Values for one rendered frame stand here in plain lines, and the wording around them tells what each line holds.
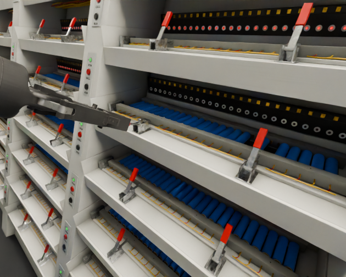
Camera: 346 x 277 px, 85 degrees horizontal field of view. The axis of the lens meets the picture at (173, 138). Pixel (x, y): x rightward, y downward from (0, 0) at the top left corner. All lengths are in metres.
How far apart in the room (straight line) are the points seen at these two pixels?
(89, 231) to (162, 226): 0.32
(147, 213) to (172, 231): 0.08
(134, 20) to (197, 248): 0.63
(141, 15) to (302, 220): 0.64
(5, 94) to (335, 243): 0.45
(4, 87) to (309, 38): 0.52
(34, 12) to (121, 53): 0.79
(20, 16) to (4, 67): 0.96
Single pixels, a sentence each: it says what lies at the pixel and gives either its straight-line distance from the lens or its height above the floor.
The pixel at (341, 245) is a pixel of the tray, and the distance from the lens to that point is 0.36.
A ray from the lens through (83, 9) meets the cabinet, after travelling 1.20.
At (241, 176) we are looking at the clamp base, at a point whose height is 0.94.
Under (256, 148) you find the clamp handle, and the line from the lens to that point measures 0.35.
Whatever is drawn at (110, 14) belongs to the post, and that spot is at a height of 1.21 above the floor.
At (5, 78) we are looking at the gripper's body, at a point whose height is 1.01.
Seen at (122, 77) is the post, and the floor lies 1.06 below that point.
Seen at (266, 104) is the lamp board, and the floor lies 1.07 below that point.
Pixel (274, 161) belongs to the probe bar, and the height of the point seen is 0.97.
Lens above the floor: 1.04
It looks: 12 degrees down
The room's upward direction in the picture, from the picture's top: 14 degrees clockwise
